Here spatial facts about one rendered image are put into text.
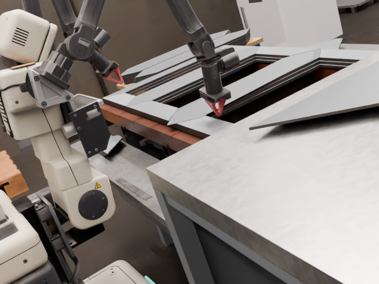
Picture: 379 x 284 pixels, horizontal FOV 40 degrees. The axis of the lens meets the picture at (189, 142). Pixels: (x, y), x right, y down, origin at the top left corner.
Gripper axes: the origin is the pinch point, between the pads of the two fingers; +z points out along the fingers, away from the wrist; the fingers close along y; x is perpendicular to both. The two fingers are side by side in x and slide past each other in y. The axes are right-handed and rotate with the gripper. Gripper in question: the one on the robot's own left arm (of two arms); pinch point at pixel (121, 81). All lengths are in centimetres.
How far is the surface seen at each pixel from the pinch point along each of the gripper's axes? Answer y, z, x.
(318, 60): -38, 44, -52
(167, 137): -30.7, 15.5, 10.2
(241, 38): 52, 57, -77
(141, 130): -4.6, 17.7, 10.0
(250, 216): -139, -22, 32
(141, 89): 41.2, 25.0, -13.1
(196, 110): -29.6, 18.8, -5.0
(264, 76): -29, 34, -34
